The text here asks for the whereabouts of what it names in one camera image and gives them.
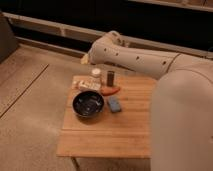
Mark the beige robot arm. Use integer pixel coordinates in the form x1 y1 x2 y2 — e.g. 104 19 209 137
81 31 213 171

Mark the dark brown cylinder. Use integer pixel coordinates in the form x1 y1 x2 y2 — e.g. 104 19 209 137
107 71 115 87

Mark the orange carrot toy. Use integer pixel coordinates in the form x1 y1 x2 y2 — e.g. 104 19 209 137
101 87 120 96

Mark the black bowl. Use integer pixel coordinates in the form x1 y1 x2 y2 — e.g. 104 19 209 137
72 91 105 118

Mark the grey cabinet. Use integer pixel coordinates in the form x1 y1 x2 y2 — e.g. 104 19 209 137
0 10 19 63

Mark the wooden table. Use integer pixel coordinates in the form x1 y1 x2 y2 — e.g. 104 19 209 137
56 75 156 160

